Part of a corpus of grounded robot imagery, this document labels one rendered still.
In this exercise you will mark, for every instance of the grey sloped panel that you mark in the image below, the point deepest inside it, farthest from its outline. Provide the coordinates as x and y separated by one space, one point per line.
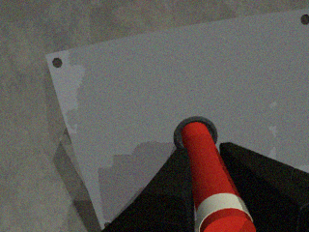
125 102

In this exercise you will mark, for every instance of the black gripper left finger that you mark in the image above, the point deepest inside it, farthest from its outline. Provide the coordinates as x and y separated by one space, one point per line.
165 205

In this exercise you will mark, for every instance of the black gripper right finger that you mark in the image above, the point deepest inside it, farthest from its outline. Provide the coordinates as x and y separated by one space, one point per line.
275 194

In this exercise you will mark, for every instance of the red peg with white band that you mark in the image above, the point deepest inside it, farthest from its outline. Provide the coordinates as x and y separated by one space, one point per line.
218 204

